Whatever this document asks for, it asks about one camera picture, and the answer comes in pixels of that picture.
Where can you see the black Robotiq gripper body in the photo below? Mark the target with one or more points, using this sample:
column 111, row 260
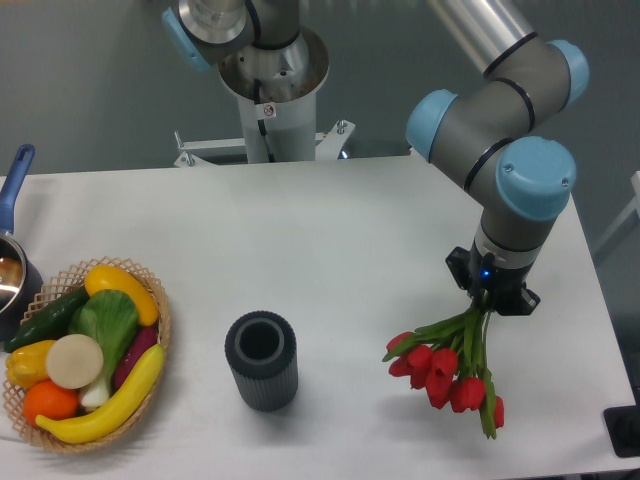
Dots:
column 491, row 286

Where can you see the red tulip bouquet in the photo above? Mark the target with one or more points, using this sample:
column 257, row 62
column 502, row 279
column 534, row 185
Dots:
column 448, row 360

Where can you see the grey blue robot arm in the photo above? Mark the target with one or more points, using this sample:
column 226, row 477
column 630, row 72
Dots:
column 485, row 144

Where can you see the dark grey ribbed vase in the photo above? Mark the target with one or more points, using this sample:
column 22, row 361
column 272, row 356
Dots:
column 261, row 351

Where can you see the black device at edge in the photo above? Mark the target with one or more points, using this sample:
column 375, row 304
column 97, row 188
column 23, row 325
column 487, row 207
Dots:
column 623, row 428

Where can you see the purple sweet potato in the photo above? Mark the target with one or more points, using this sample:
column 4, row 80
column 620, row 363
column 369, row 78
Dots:
column 143, row 340

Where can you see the green bok choy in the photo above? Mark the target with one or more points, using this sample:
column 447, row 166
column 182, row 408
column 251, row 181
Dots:
column 110, row 318

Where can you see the yellow squash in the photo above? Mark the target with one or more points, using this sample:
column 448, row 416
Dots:
column 107, row 277

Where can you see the yellow banana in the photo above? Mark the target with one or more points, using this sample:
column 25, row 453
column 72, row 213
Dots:
column 116, row 410

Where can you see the woven wicker basket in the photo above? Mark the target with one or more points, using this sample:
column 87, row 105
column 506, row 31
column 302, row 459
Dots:
column 66, row 281

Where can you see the beige round disc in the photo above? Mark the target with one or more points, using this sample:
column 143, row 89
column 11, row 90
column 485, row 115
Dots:
column 74, row 361

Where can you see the green cucumber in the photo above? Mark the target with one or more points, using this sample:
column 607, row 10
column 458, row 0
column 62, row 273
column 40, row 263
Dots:
column 49, row 323

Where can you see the orange fruit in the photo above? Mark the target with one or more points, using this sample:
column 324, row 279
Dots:
column 50, row 400

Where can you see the yellow bell pepper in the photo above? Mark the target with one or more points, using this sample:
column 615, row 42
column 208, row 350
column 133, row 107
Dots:
column 26, row 366

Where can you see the white frame at right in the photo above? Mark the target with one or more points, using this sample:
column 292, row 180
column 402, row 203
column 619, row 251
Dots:
column 619, row 228

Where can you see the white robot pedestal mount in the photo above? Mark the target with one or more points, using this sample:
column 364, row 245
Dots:
column 276, row 92

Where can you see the blue handled saucepan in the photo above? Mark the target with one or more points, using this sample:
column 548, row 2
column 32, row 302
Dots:
column 20, row 280

